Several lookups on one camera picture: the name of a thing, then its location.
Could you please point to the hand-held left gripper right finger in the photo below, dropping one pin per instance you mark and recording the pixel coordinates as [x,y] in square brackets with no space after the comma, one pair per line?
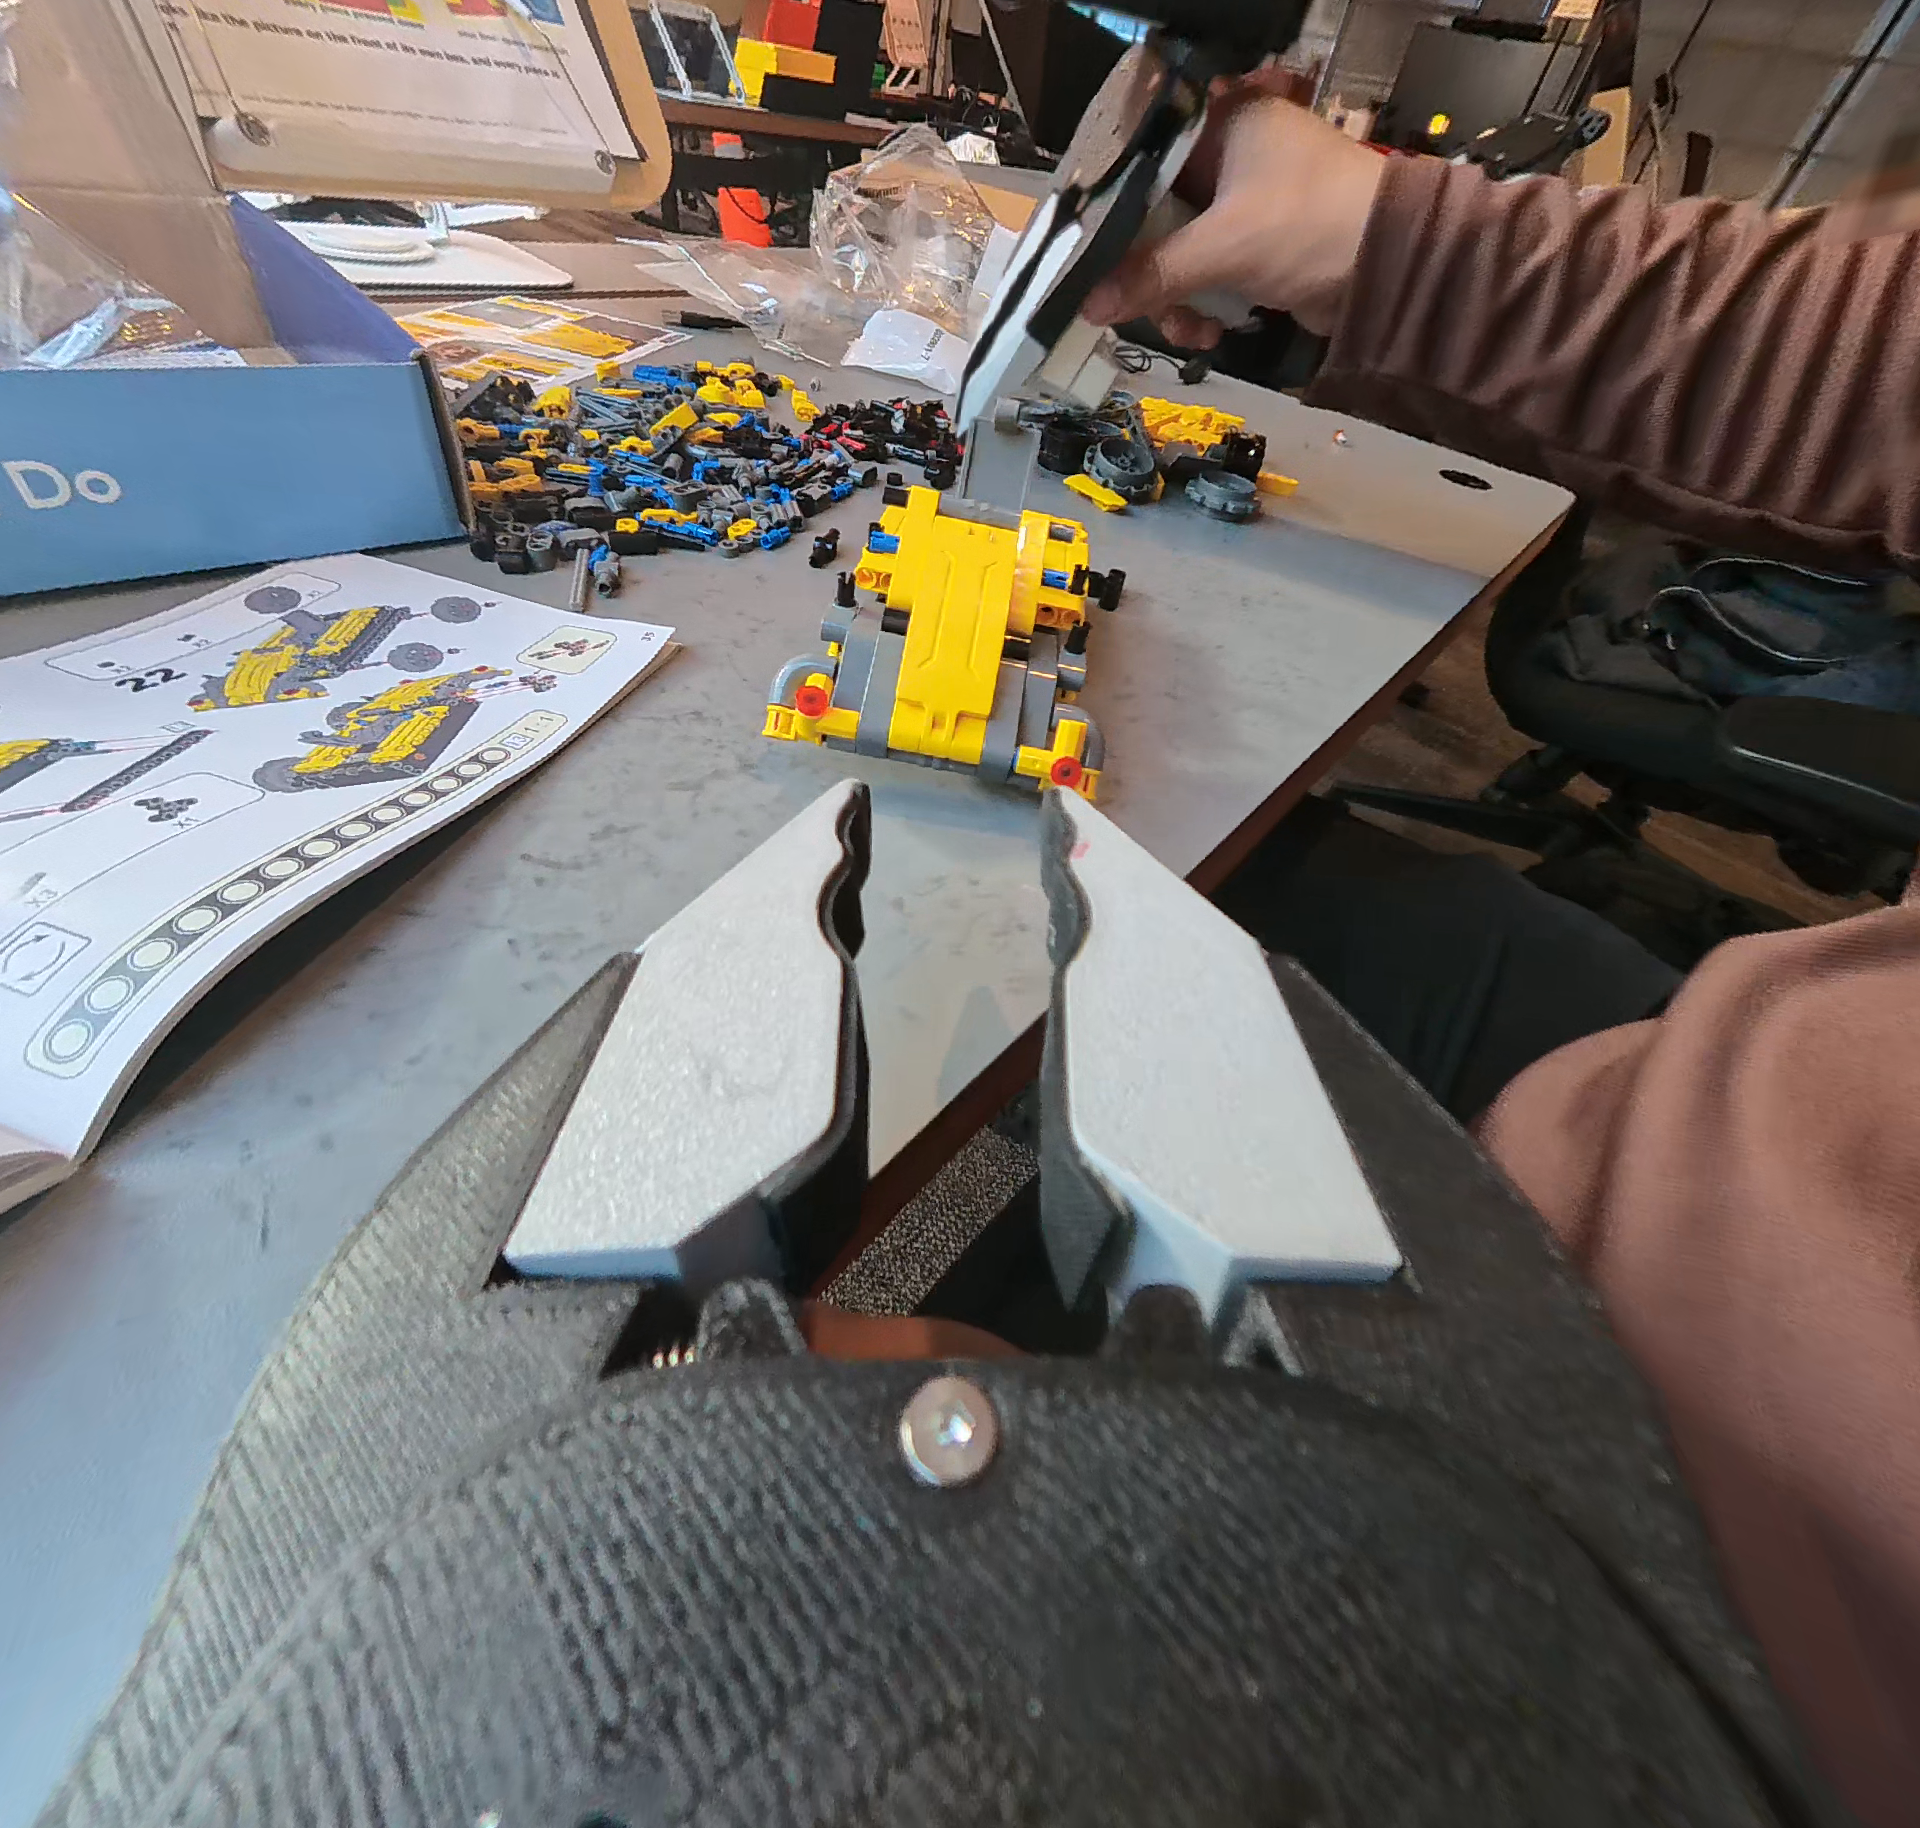
[1216,1109]

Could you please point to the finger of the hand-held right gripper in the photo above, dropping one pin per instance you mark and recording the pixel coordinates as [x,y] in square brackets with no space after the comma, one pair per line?
[1095,267]
[1035,237]

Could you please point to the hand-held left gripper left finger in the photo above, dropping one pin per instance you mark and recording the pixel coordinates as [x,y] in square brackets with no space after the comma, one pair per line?
[691,1078]

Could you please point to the yellow toy vehicle model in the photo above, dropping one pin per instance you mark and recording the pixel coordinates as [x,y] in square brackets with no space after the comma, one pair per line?
[945,629]

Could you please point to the pile of small building parts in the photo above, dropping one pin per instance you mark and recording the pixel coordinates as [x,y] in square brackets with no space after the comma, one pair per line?
[691,464]

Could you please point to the grey desk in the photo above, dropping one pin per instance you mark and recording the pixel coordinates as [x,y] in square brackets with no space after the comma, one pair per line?
[1260,597]

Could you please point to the person's right hand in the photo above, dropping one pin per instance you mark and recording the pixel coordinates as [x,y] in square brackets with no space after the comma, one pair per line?
[1290,209]

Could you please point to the crumpled clear plastic bag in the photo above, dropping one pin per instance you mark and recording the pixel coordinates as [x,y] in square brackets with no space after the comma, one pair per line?
[901,222]

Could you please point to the pile of yellow beams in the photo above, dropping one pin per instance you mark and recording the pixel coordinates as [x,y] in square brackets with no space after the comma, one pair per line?
[1195,424]

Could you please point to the group of grey toothed wheels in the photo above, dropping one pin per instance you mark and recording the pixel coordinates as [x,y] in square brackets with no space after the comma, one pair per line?
[1126,464]

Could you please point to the background wooden table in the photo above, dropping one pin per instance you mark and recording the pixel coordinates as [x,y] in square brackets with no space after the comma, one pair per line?
[811,119]

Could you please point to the black monitor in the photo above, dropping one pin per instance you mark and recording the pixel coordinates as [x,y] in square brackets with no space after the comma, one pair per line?
[1471,82]

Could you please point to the sticker sheet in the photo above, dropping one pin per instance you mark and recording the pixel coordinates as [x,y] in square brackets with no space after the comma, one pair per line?
[541,334]

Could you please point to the instruction booklet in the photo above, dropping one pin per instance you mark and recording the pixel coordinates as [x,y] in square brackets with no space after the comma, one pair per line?
[270,778]

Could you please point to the black office chair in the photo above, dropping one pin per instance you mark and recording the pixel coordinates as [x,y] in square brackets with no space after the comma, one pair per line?
[1740,719]

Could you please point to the blue cardboard box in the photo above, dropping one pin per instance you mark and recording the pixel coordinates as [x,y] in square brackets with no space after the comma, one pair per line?
[181,477]

